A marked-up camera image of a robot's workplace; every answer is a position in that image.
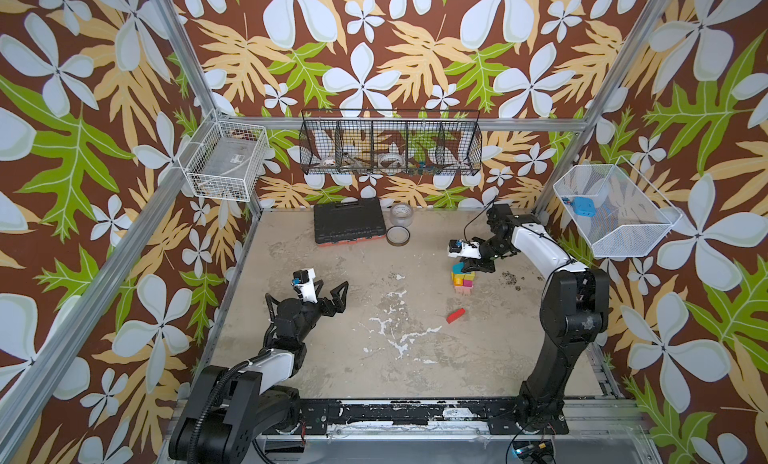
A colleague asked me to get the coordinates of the red block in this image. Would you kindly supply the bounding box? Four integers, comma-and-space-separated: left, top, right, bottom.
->
446, 308, 466, 324

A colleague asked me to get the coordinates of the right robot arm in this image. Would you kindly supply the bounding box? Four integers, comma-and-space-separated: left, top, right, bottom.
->
462, 204, 610, 432

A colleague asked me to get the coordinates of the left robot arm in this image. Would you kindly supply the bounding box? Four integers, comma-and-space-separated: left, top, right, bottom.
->
168, 269, 349, 463

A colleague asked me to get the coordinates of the black red tool case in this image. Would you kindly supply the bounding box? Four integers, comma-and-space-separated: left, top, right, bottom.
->
313, 198, 387, 246

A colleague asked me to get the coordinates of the brown tape roll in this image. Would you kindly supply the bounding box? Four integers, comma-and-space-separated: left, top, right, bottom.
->
385, 226, 411, 247

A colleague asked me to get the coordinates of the blue object in basket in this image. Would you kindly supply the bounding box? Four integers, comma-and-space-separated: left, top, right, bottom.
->
562, 197, 597, 218

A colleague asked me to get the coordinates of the clear tape roll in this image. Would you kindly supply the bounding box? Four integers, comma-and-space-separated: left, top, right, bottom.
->
390, 203, 414, 228

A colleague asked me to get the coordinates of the white mesh basket right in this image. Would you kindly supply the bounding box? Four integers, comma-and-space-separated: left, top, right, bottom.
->
553, 158, 683, 260

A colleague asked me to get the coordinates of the white tape roll in basket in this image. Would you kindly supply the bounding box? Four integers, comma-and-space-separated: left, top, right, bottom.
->
377, 153, 405, 169

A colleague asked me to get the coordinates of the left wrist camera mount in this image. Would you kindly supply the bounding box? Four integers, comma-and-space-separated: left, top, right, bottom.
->
292, 268, 318, 304

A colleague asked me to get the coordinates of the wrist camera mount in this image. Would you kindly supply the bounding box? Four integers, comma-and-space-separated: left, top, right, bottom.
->
448, 239, 482, 260
292, 268, 318, 304

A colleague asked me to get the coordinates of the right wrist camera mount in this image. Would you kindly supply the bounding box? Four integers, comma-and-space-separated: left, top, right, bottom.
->
448, 239, 482, 260

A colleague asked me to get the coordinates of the black wire wall basket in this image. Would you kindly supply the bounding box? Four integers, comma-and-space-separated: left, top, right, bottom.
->
297, 109, 483, 176

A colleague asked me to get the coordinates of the white wire basket left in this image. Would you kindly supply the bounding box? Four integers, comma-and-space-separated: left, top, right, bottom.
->
179, 111, 271, 203

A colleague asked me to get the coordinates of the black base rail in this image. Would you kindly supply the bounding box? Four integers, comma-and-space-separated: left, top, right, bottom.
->
300, 397, 569, 436

